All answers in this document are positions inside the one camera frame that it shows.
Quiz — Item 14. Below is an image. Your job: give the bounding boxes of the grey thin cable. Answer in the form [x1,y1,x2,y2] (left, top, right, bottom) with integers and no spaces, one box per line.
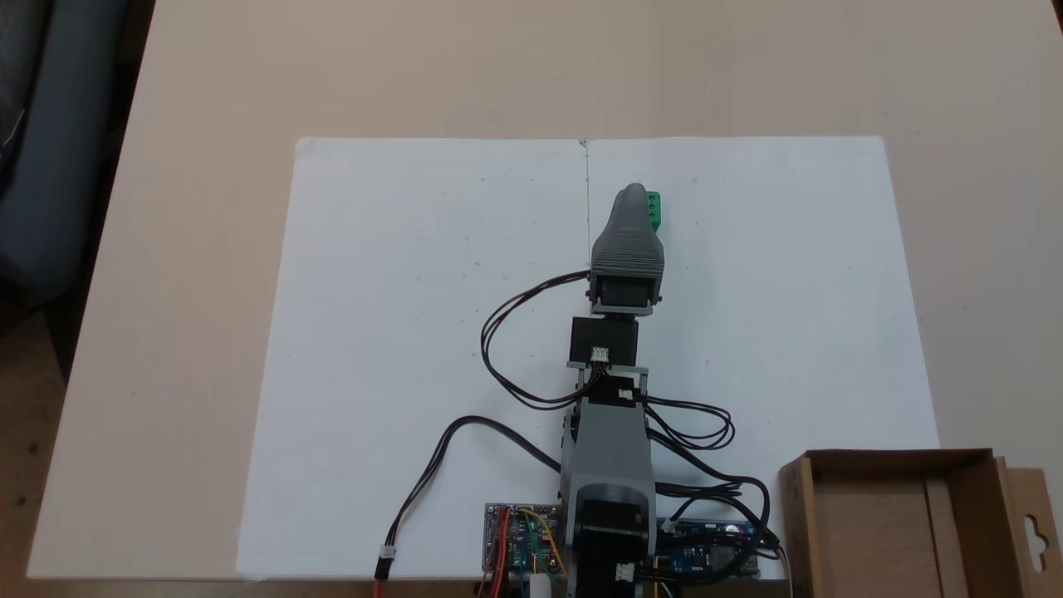
[752,532,791,582]

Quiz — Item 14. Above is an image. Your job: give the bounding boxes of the brown cardboard box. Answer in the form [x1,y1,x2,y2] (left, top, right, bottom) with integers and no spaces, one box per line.
[778,448,1063,598]

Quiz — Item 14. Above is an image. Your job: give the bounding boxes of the white paper sheet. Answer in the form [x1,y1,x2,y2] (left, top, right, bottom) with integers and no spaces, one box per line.
[237,137,590,581]
[585,135,941,581]

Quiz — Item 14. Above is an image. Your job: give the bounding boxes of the orange red wires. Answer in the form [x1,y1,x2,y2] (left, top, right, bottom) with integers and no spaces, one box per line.
[488,507,511,598]

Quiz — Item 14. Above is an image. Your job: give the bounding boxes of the circuit board with coloured wires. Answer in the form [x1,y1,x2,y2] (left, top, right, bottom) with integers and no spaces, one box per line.
[484,502,567,576]

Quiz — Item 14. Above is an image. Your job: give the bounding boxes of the yellow wire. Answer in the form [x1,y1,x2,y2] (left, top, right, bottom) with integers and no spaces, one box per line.
[519,508,569,576]

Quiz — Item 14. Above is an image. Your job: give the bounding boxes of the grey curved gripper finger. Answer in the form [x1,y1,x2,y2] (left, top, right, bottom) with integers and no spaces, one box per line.
[591,184,665,273]

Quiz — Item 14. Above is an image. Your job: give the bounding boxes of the black power cable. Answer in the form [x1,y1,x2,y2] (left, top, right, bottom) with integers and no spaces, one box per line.
[372,415,564,598]

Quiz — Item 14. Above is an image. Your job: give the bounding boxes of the blue grey chair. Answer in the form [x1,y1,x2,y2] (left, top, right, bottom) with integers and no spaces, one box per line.
[0,0,134,292]

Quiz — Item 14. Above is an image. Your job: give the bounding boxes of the black motor cable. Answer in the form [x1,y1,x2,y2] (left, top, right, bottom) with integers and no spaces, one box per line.
[652,432,775,566]
[644,397,737,452]
[480,270,607,410]

